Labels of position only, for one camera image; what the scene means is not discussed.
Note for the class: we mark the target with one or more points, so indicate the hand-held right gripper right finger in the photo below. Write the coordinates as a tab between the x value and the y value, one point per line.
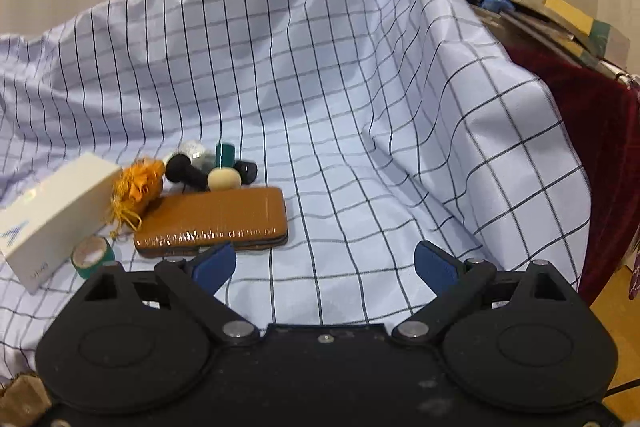
437	267

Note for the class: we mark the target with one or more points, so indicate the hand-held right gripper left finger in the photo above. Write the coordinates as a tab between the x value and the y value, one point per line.
215	264

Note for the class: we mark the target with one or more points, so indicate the beige sponge ball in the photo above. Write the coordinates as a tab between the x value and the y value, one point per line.
224	179

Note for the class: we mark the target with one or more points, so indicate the black foam microphone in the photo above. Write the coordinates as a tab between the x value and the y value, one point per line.
177	169

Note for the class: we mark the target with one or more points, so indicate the orange tassel ornament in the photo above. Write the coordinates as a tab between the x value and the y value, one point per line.
142	184

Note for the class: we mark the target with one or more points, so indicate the brown leather case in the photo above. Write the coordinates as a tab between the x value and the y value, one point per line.
215	217

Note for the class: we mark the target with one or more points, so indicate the small black object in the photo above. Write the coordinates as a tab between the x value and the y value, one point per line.
246	172

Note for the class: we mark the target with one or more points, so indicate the green tape roll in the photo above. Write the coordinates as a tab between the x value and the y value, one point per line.
82	271

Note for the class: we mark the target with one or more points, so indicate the white cardboard box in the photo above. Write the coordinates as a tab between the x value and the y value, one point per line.
55	217

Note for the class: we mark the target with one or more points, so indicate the dark red velvet cloth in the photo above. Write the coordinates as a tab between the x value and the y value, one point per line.
590	132

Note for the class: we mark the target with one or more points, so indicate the white checked cloth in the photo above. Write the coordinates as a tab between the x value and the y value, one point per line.
350	82

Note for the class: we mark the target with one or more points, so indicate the blue round object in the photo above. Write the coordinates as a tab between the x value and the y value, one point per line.
497	3

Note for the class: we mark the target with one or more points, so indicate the green box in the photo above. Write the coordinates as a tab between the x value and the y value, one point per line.
607	39

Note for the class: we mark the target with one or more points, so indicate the yellow book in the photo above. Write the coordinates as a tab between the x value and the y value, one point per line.
567	12

